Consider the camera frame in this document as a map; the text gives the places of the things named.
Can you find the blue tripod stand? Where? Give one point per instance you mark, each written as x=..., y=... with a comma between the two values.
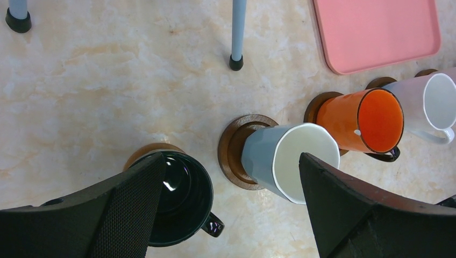
x=18, y=19

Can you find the dark wooden coaster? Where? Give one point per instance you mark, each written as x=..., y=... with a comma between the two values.
x=317, y=105
x=380, y=82
x=425, y=72
x=231, y=145

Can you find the light blue mug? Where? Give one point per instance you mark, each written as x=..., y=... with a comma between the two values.
x=271, y=156

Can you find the orange glass mug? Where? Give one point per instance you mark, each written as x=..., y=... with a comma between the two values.
x=369, y=121

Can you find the pink tray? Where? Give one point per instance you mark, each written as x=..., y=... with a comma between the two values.
x=363, y=35

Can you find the dark green mug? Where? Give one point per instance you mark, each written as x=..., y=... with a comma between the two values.
x=185, y=202

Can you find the white mug front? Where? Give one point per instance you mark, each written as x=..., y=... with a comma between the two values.
x=428, y=104

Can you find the light wooden coaster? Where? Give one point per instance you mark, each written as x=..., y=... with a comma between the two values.
x=150, y=149

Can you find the white mug dark rim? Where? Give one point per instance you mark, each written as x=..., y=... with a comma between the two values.
x=451, y=72

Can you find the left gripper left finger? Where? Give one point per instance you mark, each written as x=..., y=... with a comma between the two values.
x=112, y=218

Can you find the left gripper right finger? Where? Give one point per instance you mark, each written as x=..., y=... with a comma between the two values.
x=352, y=218

